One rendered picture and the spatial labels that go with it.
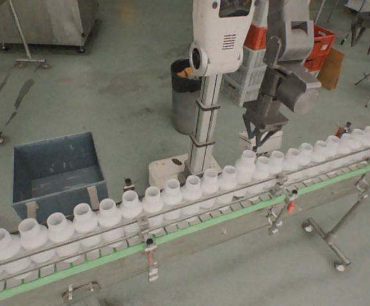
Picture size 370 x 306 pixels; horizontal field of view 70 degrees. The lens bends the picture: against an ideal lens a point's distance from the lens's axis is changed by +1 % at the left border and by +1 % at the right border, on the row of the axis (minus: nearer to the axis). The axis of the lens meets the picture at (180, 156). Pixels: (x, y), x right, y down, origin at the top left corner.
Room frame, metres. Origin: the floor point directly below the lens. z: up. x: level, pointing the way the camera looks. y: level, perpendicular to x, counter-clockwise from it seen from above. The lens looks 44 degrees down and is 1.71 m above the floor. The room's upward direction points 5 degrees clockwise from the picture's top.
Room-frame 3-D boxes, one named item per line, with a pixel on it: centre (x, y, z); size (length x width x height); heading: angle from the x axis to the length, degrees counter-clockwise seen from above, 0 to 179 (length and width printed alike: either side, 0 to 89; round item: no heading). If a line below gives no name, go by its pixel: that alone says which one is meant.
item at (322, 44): (3.42, -1.37, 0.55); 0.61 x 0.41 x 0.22; 119
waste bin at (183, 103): (2.26, -0.07, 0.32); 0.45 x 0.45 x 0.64
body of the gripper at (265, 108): (0.54, -0.19, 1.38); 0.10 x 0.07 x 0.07; 26
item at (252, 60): (3.01, -0.79, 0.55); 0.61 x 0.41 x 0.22; 123
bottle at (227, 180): (0.53, -0.15, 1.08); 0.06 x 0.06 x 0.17
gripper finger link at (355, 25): (0.91, -0.54, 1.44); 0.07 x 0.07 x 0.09; 26
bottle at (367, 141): (0.79, -0.67, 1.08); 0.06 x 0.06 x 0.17
